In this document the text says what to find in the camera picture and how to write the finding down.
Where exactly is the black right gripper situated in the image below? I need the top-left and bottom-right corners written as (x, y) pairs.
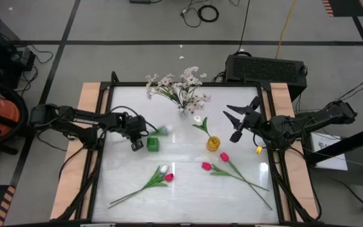
top-left (222, 96), bottom-right (266, 134)

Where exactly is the white tulip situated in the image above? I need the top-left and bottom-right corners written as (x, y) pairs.
top-left (108, 164), bottom-right (170, 206)
top-left (191, 115), bottom-right (216, 141)
top-left (148, 124), bottom-right (173, 137)

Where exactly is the red tulip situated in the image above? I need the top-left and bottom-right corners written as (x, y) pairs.
top-left (201, 161), bottom-right (270, 192)
top-left (219, 152), bottom-right (274, 211)
top-left (107, 172), bottom-right (175, 210)

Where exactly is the white blossom bunch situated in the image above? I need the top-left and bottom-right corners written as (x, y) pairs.
top-left (145, 73), bottom-right (185, 111)
top-left (168, 66), bottom-right (212, 116)

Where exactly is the green glass vase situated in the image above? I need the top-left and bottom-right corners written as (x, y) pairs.
top-left (146, 136), bottom-right (161, 153)

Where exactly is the yellow glass vase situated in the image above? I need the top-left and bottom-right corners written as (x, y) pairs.
top-left (205, 136), bottom-right (221, 153)

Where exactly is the black computer tower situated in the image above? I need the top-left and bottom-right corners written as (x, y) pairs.
top-left (224, 54), bottom-right (308, 102)

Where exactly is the light wooden side board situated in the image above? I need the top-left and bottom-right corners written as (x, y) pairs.
top-left (50, 82), bottom-right (110, 221)
top-left (268, 82), bottom-right (320, 221)

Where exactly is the white paper sheet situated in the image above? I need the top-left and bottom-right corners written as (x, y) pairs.
top-left (309, 131), bottom-right (349, 172)

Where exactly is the orange black vacuum cleaner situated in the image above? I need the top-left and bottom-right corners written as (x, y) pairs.
top-left (0, 88), bottom-right (22, 140)

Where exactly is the black table frame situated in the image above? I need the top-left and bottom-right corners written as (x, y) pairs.
top-left (74, 80), bottom-right (299, 225)

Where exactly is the black hanging cable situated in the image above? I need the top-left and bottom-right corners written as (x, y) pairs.
top-left (237, 0), bottom-right (252, 53)

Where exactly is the yellow hanging cable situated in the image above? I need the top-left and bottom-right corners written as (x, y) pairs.
top-left (275, 0), bottom-right (297, 60)

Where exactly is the coiled black cable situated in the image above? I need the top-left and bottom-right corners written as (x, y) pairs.
top-left (197, 4), bottom-right (220, 23)

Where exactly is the black cable with plug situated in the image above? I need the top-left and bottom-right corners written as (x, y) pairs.
top-left (179, 0), bottom-right (202, 28)

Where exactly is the black aluminium frame post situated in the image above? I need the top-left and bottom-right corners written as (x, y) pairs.
top-left (306, 122), bottom-right (363, 165)

